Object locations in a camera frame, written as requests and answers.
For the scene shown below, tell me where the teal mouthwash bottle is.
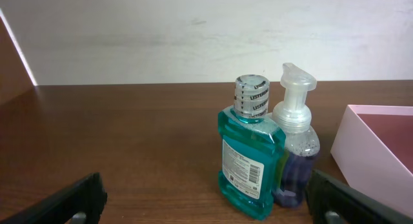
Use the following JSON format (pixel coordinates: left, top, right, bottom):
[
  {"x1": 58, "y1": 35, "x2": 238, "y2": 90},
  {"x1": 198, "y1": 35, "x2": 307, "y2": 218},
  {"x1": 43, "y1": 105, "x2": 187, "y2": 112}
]
[{"x1": 217, "y1": 74, "x2": 285, "y2": 220}]

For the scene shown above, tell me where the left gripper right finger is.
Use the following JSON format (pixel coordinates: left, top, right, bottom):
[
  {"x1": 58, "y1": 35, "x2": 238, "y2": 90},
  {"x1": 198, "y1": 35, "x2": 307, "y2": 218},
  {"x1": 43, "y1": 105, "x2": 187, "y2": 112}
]
[{"x1": 305, "y1": 170, "x2": 412, "y2": 224}]

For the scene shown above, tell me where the clear foam soap bottle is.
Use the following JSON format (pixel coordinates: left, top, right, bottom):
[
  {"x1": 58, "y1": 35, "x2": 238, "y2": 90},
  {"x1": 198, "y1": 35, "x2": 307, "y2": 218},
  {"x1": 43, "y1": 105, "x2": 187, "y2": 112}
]
[{"x1": 270, "y1": 63, "x2": 320, "y2": 208}]

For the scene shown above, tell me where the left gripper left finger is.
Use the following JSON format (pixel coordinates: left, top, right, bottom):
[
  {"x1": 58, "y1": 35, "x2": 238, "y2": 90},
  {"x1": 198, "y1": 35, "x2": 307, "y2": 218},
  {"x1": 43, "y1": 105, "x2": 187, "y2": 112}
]
[{"x1": 1, "y1": 172, "x2": 108, "y2": 224}]

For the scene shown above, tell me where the white cardboard box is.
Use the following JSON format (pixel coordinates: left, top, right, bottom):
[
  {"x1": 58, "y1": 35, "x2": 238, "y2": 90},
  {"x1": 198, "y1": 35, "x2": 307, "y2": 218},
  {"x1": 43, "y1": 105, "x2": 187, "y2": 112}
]
[{"x1": 330, "y1": 105, "x2": 412, "y2": 216}]

